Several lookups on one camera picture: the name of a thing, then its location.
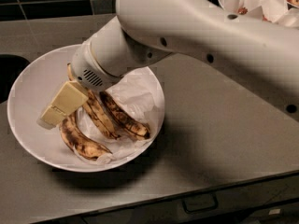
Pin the red fruit pieces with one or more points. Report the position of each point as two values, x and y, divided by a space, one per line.
242 11

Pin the large white bowl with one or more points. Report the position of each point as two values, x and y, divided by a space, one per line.
29 95

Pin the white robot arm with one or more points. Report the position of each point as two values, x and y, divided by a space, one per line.
259 55

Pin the white paper in large bowl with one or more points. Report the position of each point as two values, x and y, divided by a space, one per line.
141 96

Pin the right dark spotted banana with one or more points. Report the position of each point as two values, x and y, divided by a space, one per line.
138 130

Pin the left brown spotted banana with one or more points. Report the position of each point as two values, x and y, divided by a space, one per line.
78 142

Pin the white gripper with vent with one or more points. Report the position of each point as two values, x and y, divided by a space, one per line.
84 66

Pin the dark drawer handle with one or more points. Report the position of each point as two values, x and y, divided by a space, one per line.
199 203

